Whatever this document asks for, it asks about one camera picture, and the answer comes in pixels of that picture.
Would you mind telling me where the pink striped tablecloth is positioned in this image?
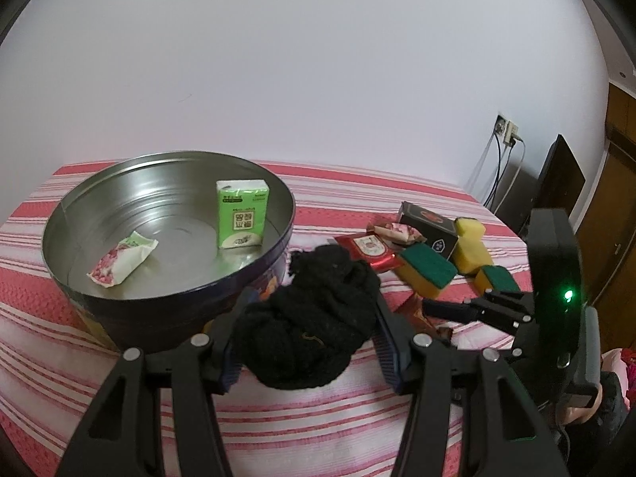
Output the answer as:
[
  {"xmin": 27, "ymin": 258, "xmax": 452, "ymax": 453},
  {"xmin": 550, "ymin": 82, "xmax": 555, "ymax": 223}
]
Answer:
[{"xmin": 0, "ymin": 159, "xmax": 563, "ymax": 477}]

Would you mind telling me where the small beige candy packet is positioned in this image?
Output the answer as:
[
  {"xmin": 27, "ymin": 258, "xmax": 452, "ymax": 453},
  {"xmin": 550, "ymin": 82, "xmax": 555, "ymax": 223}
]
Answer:
[{"xmin": 374, "ymin": 222, "xmax": 428, "ymax": 246}]

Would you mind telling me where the wooden cabinet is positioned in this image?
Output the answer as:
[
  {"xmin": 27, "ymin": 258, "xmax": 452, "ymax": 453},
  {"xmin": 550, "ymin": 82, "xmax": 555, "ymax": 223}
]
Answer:
[{"xmin": 578, "ymin": 82, "xmax": 636, "ymax": 339}]

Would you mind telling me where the pink white snack packet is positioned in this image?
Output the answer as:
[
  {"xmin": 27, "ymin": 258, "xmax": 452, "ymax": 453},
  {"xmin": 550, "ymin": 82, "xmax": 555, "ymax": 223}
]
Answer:
[{"xmin": 87, "ymin": 231, "xmax": 160, "ymax": 289}]

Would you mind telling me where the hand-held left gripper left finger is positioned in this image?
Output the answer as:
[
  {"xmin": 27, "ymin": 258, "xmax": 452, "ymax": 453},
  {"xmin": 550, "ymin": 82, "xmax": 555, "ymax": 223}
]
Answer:
[{"xmin": 57, "ymin": 294, "xmax": 259, "ymax": 477}]

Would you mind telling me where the black cable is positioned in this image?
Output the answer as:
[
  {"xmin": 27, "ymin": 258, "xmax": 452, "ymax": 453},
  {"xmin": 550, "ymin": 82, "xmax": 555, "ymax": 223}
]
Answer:
[{"xmin": 483, "ymin": 134, "xmax": 504, "ymax": 208}]

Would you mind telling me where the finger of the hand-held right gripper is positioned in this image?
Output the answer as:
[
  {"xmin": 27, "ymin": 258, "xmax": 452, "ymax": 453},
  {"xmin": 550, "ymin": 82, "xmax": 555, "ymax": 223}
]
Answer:
[
  {"xmin": 483, "ymin": 288, "xmax": 537, "ymax": 316},
  {"xmin": 422, "ymin": 298, "xmax": 532, "ymax": 337}
]

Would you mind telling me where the green tissue pack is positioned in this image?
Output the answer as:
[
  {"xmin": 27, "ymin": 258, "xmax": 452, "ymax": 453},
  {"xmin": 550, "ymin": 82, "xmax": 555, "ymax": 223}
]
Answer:
[{"xmin": 215, "ymin": 179, "xmax": 269, "ymax": 250}]

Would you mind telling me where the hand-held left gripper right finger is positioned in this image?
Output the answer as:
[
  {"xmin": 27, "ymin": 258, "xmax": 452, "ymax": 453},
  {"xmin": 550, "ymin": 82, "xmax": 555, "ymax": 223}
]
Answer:
[{"xmin": 372, "ymin": 292, "xmax": 567, "ymax": 477}]

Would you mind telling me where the black monitor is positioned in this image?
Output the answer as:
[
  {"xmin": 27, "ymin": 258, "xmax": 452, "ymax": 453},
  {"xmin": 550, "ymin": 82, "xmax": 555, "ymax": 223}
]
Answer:
[{"xmin": 519, "ymin": 134, "xmax": 586, "ymax": 238}]

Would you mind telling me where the white cable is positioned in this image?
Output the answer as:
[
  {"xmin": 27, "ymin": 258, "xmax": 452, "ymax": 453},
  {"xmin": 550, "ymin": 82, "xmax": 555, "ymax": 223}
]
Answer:
[{"xmin": 501, "ymin": 136, "xmax": 525, "ymax": 210}]

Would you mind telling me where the pink cloth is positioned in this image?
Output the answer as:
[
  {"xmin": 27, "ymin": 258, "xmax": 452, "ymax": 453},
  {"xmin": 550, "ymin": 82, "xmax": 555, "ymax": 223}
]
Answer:
[{"xmin": 603, "ymin": 348, "xmax": 636, "ymax": 401}]

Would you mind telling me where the white wall socket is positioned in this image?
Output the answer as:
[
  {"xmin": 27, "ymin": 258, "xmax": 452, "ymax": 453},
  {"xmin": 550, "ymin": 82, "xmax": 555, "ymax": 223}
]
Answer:
[{"xmin": 493, "ymin": 113, "xmax": 520, "ymax": 148}]

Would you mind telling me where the red foil packet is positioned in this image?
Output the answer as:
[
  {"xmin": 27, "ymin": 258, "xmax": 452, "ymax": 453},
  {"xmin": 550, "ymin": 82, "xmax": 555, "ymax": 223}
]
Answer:
[
  {"xmin": 334, "ymin": 233, "xmax": 405, "ymax": 273},
  {"xmin": 395, "ymin": 292, "xmax": 454, "ymax": 347}
]

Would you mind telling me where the round metal tin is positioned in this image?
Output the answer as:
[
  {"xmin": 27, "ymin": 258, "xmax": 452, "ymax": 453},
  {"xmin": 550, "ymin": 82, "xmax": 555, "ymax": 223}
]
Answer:
[{"xmin": 41, "ymin": 150, "xmax": 296, "ymax": 353}]

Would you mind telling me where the black cardboard box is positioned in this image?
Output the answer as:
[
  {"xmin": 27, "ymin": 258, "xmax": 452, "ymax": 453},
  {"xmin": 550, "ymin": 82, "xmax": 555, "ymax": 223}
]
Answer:
[{"xmin": 397, "ymin": 201, "xmax": 460, "ymax": 262}]

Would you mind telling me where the black knitted sock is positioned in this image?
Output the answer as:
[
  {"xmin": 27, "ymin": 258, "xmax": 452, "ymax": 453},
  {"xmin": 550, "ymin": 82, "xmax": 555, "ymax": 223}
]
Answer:
[{"xmin": 233, "ymin": 244, "xmax": 382, "ymax": 391}]

